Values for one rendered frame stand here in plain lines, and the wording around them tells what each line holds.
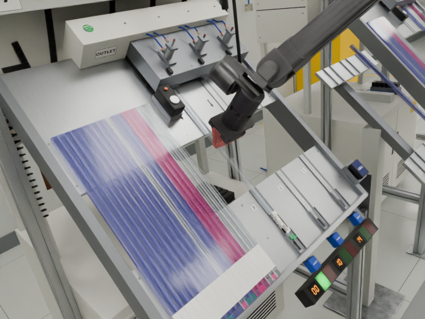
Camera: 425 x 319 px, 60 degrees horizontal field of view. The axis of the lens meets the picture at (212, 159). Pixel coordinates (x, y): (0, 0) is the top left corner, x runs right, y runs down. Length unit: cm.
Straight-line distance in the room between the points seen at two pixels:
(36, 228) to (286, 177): 65
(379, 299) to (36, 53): 159
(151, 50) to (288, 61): 37
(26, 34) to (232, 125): 57
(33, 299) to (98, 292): 114
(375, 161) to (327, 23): 70
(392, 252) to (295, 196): 119
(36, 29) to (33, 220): 48
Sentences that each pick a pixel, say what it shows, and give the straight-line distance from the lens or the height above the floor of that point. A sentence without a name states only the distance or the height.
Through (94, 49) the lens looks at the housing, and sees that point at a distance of 94.
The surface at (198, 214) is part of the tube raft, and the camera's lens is 80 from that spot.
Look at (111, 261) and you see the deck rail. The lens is 72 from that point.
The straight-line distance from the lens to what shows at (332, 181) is 108.
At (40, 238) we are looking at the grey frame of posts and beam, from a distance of 104.
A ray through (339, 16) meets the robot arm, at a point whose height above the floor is 122.
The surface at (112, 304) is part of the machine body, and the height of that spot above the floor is 62.
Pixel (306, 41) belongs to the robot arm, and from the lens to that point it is 79.
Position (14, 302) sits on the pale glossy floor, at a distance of 224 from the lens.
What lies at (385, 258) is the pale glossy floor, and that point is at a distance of 206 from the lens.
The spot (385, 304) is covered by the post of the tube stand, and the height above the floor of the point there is 1.
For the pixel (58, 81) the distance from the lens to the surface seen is 93.
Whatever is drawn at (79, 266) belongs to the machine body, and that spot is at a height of 62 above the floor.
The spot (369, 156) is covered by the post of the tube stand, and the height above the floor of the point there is 71.
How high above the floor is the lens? 130
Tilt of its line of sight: 25 degrees down
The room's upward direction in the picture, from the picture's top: 8 degrees counter-clockwise
